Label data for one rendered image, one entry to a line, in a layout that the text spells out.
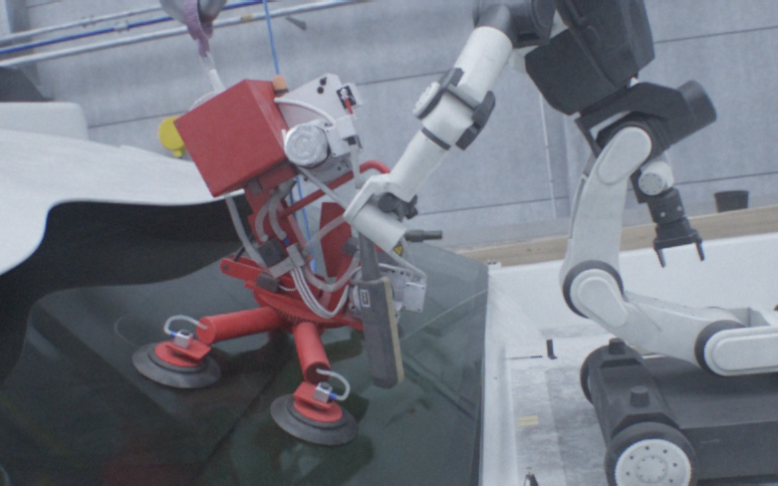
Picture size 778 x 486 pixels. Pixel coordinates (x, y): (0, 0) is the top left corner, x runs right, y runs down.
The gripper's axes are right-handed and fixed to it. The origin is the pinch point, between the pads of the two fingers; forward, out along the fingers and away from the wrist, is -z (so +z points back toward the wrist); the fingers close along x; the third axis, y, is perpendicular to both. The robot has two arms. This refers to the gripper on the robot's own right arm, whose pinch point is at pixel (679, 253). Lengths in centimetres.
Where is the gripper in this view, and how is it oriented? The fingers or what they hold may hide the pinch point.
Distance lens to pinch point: 209.4
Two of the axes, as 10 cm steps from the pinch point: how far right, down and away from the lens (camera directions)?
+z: -3.7, -9.1, -2.0
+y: -5.2, 3.8, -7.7
